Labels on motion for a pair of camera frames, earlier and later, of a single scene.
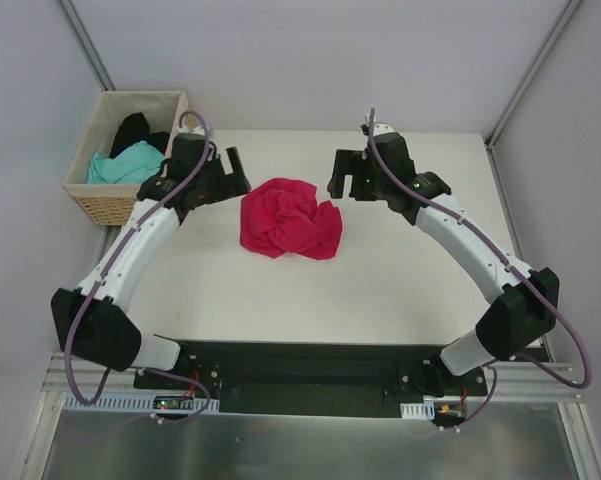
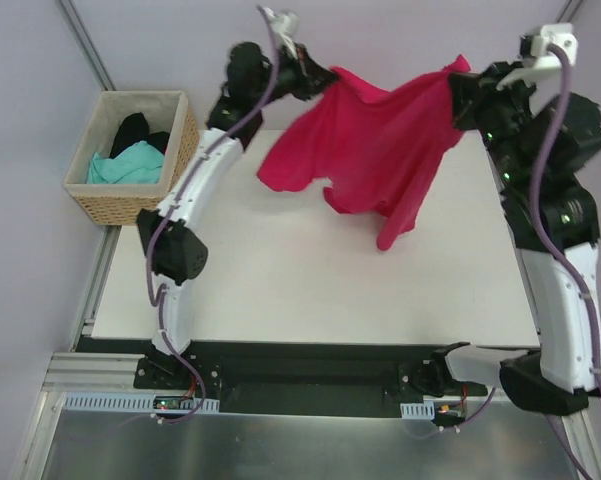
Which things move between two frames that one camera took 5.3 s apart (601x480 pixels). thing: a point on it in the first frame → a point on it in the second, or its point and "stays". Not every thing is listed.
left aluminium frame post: (86, 45) stays
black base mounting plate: (303, 379) stays
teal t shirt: (133, 165) stays
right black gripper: (350, 176) → (473, 98)
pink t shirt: (284, 216) → (381, 152)
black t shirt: (134, 128) stays
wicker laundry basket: (127, 139) stays
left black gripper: (227, 176) → (309, 76)
